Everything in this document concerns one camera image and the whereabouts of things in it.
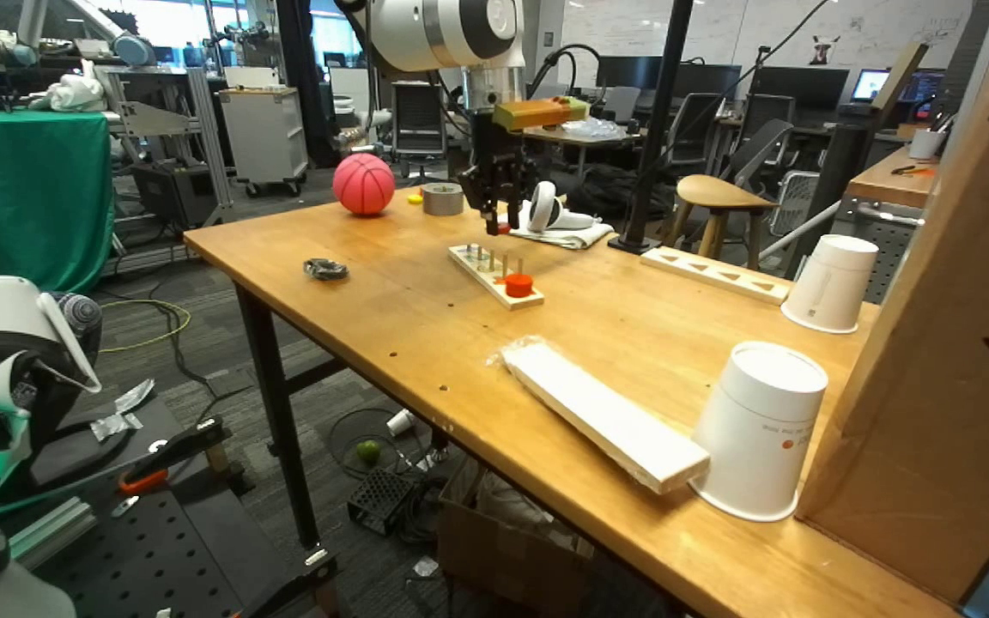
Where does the white cart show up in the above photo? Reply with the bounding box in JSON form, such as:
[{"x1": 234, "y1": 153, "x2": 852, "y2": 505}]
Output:
[{"x1": 217, "y1": 82, "x2": 313, "y2": 200}]

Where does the pink basketball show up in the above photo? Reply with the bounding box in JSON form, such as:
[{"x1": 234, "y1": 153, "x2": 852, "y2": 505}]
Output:
[{"x1": 331, "y1": 150, "x2": 399, "y2": 219}]

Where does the small white cup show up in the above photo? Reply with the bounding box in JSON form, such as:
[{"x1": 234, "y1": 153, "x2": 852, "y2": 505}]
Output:
[{"x1": 907, "y1": 120, "x2": 947, "y2": 164}]

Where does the small wooden side desk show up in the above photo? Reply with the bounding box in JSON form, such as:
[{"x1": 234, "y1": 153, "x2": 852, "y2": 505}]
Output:
[{"x1": 845, "y1": 140, "x2": 946, "y2": 215}]

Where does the green cloth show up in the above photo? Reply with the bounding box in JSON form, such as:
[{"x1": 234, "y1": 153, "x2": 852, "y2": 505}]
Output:
[{"x1": 0, "y1": 110, "x2": 118, "y2": 296}]

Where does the white paper sheet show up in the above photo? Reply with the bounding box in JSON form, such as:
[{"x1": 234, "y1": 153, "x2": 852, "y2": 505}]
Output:
[{"x1": 510, "y1": 211, "x2": 620, "y2": 254}]

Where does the white wooden plank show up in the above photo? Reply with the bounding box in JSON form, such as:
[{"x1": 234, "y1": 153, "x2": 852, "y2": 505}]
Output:
[{"x1": 497, "y1": 332, "x2": 715, "y2": 498}]

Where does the wooden stool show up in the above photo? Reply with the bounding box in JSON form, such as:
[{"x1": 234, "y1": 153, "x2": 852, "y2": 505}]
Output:
[{"x1": 674, "y1": 172, "x2": 781, "y2": 262}]

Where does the black perforated platform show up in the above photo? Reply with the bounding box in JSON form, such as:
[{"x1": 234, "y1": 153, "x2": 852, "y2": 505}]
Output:
[{"x1": 12, "y1": 414, "x2": 343, "y2": 618}]

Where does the large cardboard box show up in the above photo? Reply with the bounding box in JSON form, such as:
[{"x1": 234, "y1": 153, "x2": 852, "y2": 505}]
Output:
[{"x1": 797, "y1": 32, "x2": 989, "y2": 611}]

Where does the open cardboard box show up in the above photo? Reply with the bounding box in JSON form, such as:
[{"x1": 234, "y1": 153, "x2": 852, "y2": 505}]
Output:
[{"x1": 437, "y1": 500, "x2": 603, "y2": 618}]

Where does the white paper cup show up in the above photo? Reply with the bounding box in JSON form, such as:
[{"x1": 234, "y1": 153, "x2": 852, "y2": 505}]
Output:
[
  {"x1": 781, "y1": 229, "x2": 883, "y2": 336},
  {"x1": 690, "y1": 336, "x2": 830, "y2": 526}
]

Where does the black stand pole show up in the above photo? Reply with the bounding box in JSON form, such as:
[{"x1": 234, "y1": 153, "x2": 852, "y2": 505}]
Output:
[{"x1": 613, "y1": 0, "x2": 698, "y2": 256}]

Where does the small green ball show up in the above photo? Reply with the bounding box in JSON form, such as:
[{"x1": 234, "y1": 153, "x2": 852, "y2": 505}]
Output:
[{"x1": 352, "y1": 435, "x2": 390, "y2": 470}]

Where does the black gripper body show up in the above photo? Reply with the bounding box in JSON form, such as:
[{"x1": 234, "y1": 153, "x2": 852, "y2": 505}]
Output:
[{"x1": 456, "y1": 110, "x2": 542, "y2": 211}]

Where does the orange handled tool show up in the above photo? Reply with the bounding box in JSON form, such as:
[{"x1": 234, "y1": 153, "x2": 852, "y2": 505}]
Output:
[{"x1": 114, "y1": 461, "x2": 180, "y2": 498}]

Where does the wooden peg board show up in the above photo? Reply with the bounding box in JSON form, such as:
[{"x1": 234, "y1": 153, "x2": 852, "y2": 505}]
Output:
[{"x1": 447, "y1": 237, "x2": 548, "y2": 311}]

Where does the wooden strip with holes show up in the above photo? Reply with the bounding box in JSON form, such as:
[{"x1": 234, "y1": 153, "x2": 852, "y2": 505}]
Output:
[{"x1": 638, "y1": 245, "x2": 797, "y2": 304}]

